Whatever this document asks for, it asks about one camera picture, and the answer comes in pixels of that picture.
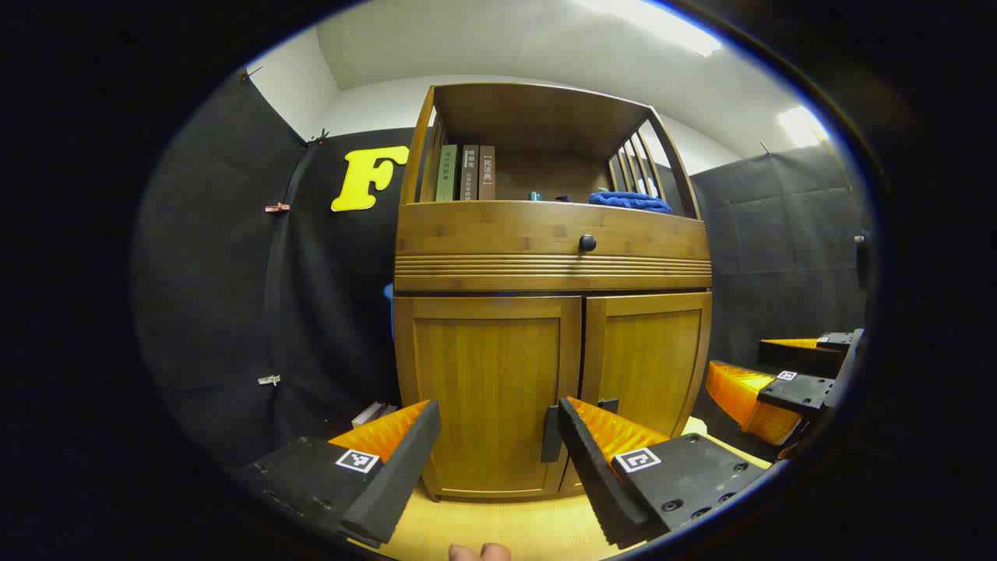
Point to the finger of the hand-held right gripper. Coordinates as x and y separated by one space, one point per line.
802 358
798 392

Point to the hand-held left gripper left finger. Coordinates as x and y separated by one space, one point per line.
393 475

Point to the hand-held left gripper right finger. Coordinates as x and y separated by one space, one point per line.
596 475

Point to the wooden shoe cabinet door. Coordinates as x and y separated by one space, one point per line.
650 358
487 374

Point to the wooden double-door shoe cabinet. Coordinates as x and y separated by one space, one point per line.
506 269

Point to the dark spine book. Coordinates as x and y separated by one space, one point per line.
388 410

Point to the black backdrop cloth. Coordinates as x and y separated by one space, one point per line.
779 249
234 296

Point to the blue towel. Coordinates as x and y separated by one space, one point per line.
631 202

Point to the small ceiling light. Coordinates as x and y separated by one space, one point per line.
801 126

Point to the black round drawer knob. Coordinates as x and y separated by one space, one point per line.
587 243

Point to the wooden ribbed drawer front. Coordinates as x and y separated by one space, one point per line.
483 234

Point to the green book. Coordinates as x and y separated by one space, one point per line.
447 173

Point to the light brown book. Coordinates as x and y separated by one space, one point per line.
487 173

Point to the dark clip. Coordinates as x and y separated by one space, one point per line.
319 139

